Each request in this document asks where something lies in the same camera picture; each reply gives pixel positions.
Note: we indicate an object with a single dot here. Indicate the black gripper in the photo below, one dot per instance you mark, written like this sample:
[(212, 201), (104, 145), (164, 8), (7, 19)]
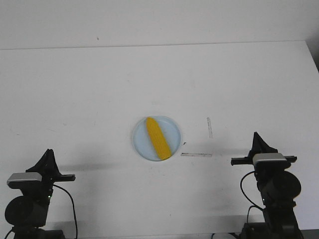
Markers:
[(258, 144), (49, 177)]

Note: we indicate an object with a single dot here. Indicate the yellow toy corn cob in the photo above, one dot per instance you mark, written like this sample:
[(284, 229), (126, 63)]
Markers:
[(158, 139)]

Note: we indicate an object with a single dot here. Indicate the light blue round plate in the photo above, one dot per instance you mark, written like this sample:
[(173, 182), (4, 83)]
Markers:
[(142, 143)]

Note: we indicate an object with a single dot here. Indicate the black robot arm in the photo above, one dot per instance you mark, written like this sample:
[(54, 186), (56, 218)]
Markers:
[(28, 213), (278, 189)]

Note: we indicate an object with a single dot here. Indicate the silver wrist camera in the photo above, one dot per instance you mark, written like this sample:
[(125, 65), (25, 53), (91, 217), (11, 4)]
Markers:
[(24, 180), (268, 157)]

